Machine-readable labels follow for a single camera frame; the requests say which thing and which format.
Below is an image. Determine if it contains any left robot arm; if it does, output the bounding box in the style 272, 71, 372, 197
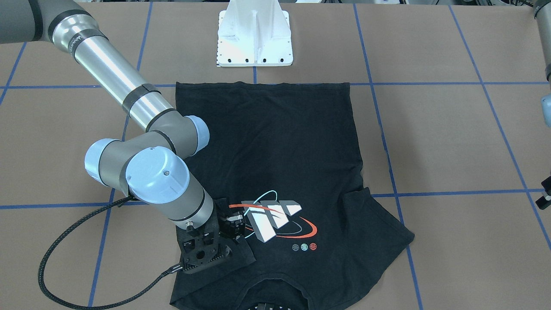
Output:
533, 0, 551, 210

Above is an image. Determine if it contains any black graphic t-shirt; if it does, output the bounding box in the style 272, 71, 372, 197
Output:
170, 82, 415, 310

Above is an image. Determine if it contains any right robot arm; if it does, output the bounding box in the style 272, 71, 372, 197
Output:
1, 2, 226, 242

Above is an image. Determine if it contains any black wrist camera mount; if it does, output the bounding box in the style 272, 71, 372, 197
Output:
177, 224, 238, 274

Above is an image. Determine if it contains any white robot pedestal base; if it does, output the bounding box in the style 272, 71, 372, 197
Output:
216, 0, 294, 67

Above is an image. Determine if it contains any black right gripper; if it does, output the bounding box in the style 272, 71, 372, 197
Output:
213, 198, 246, 239

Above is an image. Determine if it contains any black braided cable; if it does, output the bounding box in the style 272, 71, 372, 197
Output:
38, 195, 186, 310

